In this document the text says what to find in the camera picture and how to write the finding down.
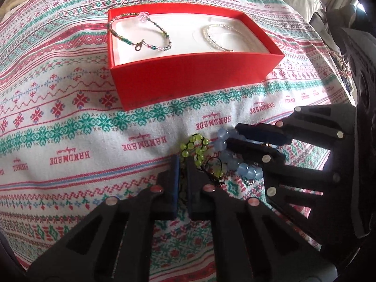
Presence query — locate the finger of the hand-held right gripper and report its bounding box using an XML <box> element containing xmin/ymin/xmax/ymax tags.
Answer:
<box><xmin>227</xmin><ymin>139</ymin><xmax>351</xmax><ymax>244</ymax></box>
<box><xmin>234</xmin><ymin>104</ymin><xmax>357</xmax><ymax>154</ymax></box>

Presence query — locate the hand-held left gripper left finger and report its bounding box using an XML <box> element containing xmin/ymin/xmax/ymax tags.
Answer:
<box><xmin>28</xmin><ymin>156</ymin><xmax>181</xmax><ymax>282</ymax></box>

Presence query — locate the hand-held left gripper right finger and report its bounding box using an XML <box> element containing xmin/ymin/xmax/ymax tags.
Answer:
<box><xmin>186</xmin><ymin>161</ymin><xmax>338</xmax><ymax>282</ymax></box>

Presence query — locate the blue beaded bracelet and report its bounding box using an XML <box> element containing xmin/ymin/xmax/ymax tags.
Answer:
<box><xmin>214</xmin><ymin>128</ymin><xmax>265</xmax><ymax>185</ymax></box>

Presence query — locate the green beaded bracelet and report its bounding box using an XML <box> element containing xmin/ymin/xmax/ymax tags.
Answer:
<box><xmin>180</xmin><ymin>133</ymin><xmax>227</xmax><ymax>188</ymax></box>

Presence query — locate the red cardboard box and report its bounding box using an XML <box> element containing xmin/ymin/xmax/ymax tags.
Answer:
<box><xmin>107</xmin><ymin>8</ymin><xmax>286</xmax><ymax>111</ymax></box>

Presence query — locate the patterned knit-print tablecloth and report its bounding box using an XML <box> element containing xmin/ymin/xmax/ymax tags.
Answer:
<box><xmin>0</xmin><ymin>0</ymin><xmax>357</xmax><ymax>282</ymax></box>

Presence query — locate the multicoloured beaded bracelet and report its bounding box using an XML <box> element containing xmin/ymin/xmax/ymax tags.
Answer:
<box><xmin>107</xmin><ymin>11</ymin><xmax>172</xmax><ymax>54</ymax></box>

